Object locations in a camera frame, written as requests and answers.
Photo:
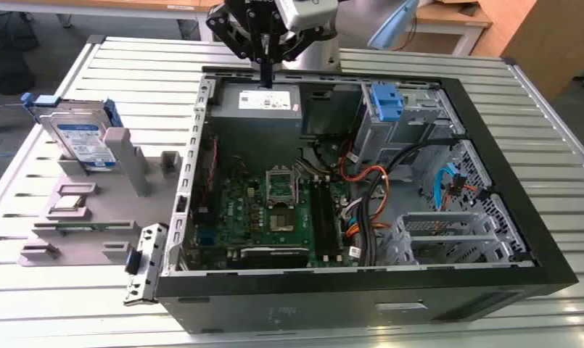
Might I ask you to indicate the grey power supply unit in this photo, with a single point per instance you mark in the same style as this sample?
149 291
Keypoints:
253 137

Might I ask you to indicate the black graphics card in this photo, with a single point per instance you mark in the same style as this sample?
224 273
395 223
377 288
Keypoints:
272 255

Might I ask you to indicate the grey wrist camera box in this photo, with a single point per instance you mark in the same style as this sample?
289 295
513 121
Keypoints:
310 14

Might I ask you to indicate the black PC case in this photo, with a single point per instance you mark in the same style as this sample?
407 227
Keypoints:
321 304

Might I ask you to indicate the green motherboard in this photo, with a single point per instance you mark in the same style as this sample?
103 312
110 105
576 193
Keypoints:
238 210

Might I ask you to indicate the CPU socket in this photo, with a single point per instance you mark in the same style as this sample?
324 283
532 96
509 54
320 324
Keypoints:
282 222

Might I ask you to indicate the white-framed desk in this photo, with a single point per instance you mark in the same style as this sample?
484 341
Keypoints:
151 11

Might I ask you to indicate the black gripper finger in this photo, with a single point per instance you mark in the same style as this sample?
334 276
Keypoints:
229 36
298 49

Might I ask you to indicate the silver expansion slot retainer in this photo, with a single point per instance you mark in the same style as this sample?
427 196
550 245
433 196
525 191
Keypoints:
149 261

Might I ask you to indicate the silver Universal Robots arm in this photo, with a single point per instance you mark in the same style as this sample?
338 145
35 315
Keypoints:
316 54

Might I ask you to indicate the wooden desk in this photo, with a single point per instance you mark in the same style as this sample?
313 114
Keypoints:
451 16

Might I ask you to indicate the blue drive cage latch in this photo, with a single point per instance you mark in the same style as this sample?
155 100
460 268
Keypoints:
385 103

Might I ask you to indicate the hard disk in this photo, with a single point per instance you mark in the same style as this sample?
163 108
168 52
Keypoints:
78 137

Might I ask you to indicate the green RAM stick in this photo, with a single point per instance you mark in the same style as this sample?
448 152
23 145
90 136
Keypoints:
86 227

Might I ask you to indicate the black RAM slot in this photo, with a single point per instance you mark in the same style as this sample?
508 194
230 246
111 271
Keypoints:
318 217

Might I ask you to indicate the silver disk bay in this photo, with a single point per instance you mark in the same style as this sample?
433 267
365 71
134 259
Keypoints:
447 237

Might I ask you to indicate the black mesh basket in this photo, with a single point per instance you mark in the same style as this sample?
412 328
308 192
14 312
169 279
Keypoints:
11 32

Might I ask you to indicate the black round bin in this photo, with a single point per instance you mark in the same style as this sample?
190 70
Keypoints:
11 78

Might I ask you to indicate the silver optical drive cage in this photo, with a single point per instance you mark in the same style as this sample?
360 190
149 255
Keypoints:
408 123

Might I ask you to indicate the silver CPU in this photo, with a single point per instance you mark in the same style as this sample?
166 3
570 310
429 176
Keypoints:
69 203

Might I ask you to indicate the grey parts rack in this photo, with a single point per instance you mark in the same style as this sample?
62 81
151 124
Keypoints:
113 210

